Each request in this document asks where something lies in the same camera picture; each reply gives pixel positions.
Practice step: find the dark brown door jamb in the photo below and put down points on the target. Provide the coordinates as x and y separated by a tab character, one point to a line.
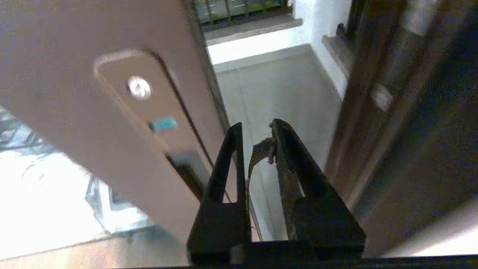
410	130

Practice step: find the black metal balcony railing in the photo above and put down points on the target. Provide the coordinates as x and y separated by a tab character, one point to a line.
239	7

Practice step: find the brown framed sliding glass door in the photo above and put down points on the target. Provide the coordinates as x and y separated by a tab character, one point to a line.
93	112

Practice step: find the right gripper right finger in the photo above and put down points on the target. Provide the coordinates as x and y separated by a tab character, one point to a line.
317	209

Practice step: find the dark stone window sill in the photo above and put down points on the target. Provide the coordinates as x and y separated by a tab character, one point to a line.
340	52

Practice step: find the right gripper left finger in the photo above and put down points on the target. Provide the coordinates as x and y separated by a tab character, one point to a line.
220	216

